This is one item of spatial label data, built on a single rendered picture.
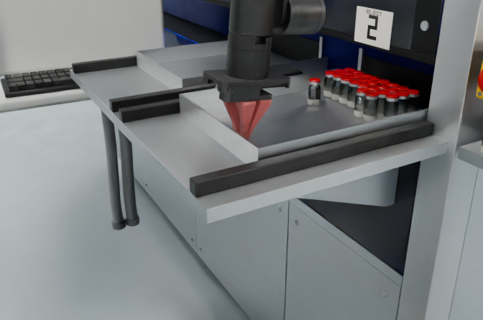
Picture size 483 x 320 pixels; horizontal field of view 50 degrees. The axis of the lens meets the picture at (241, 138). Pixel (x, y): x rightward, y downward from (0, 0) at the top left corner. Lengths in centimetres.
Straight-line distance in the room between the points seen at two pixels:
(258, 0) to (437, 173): 40
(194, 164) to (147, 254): 139
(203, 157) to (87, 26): 87
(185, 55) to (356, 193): 58
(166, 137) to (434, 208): 44
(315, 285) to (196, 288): 73
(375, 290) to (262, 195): 49
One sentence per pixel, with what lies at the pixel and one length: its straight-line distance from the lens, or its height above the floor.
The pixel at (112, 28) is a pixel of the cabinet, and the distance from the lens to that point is 154.
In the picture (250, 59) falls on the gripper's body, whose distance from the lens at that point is 65.
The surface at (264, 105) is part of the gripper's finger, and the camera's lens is 67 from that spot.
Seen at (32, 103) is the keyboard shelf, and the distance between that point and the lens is 130.
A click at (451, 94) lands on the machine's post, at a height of 95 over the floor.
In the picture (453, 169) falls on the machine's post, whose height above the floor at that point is 84.
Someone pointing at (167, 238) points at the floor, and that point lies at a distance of 214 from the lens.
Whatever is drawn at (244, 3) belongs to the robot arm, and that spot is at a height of 109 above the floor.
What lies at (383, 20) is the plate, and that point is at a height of 104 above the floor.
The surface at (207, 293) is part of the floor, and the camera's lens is 185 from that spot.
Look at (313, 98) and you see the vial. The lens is 91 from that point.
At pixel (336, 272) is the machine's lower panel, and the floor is 50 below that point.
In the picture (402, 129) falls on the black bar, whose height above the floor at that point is 90.
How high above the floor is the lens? 118
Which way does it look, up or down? 23 degrees down
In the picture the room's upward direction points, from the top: straight up
